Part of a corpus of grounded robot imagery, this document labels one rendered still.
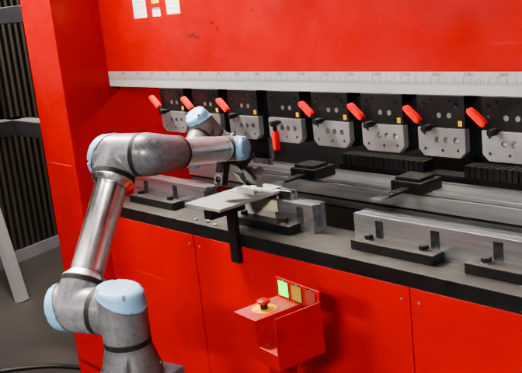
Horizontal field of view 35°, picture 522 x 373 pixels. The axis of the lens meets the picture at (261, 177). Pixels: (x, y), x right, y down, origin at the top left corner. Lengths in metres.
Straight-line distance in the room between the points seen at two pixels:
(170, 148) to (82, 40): 1.30
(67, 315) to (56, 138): 1.51
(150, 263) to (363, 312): 1.11
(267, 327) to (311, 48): 0.83
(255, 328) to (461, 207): 0.75
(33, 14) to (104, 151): 1.35
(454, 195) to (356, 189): 0.40
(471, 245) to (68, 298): 1.05
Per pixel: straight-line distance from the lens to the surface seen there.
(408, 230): 2.39
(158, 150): 2.12
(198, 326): 3.11
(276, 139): 2.61
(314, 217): 2.65
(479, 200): 2.54
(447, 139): 2.23
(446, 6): 2.17
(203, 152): 2.27
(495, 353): 2.19
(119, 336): 1.98
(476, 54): 2.13
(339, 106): 2.44
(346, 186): 2.86
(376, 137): 2.36
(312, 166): 2.90
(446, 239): 2.32
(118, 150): 2.16
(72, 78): 3.34
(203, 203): 2.69
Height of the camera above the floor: 1.65
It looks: 13 degrees down
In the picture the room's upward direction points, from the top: 6 degrees counter-clockwise
